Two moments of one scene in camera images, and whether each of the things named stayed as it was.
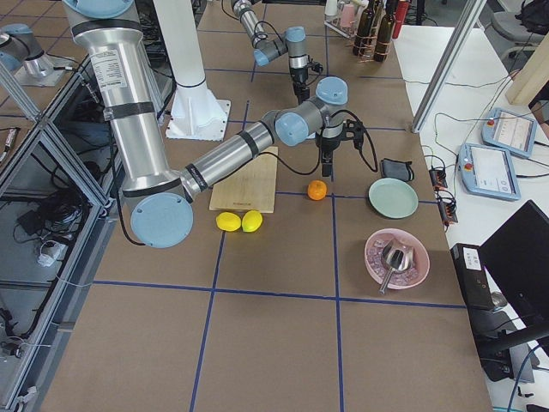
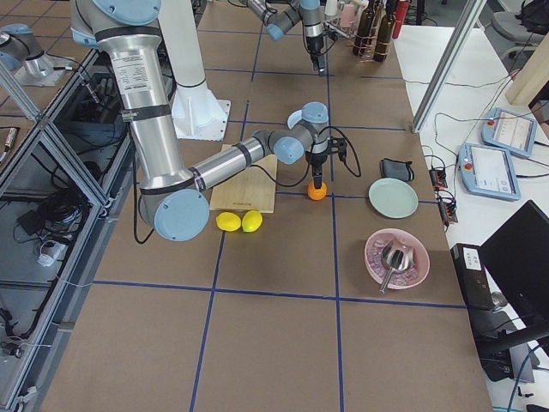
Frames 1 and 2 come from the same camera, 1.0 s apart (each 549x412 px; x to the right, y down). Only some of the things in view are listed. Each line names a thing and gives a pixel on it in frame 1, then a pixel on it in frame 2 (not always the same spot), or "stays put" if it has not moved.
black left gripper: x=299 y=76 -> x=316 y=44
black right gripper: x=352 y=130 -> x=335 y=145
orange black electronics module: x=437 y=178 stays put
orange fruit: x=316 y=190 stays put
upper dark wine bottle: x=363 y=36 stays put
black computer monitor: x=517 y=254 stays put
